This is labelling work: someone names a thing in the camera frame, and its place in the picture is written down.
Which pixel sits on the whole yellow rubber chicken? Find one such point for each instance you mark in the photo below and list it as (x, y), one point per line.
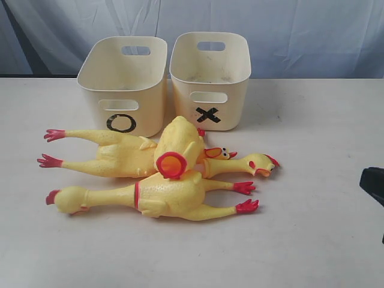
(157, 196)
(118, 155)

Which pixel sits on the headless yellow chicken body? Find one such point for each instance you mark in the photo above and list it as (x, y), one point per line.
(178, 149)

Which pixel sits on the cream bin marked X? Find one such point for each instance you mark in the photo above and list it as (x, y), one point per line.
(210, 73)

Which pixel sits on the whole yellow rubber chicken front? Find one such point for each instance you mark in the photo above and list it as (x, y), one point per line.
(157, 196)

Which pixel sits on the cream bin marked O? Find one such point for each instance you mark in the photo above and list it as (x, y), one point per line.
(123, 79)

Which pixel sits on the severed yellow chicken head neck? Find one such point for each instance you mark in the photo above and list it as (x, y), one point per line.
(253, 164)

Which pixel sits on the whole yellow rubber chicken rear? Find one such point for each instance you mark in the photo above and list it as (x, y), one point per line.
(118, 155)

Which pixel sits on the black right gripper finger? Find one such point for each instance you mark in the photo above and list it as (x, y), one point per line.
(372, 182)

